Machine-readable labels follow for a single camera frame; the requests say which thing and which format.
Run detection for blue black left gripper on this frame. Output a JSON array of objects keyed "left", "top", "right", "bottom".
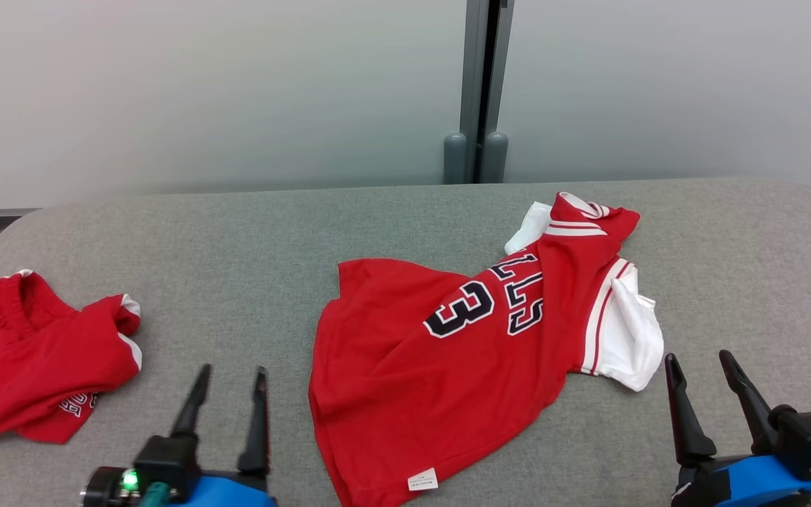
[{"left": 80, "top": 363, "right": 277, "bottom": 507}]

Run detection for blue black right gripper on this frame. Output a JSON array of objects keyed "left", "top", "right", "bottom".
[{"left": 664, "top": 350, "right": 811, "bottom": 507}]

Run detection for red white number 23 jersey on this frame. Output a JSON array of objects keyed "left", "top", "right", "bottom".
[{"left": 307, "top": 192, "right": 665, "bottom": 507}]

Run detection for red basketball shorts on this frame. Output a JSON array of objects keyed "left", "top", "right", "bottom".
[{"left": 0, "top": 269, "right": 143, "bottom": 444}]

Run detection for grey fabric padded table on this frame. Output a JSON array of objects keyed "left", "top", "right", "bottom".
[{"left": 0, "top": 176, "right": 811, "bottom": 507}]

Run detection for black cable with teal plug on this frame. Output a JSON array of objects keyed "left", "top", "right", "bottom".
[{"left": 139, "top": 481, "right": 171, "bottom": 507}]

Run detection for grey cylindrical post foot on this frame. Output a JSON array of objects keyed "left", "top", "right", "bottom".
[
  {"left": 444, "top": 132, "right": 469, "bottom": 185},
  {"left": 483, "top": 132, "right": 510, "bottom": 184}
]

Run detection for grey partition post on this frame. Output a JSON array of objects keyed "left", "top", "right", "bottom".
[{"left": 458, "top": 0, "right": 516, "bottom": 184}]

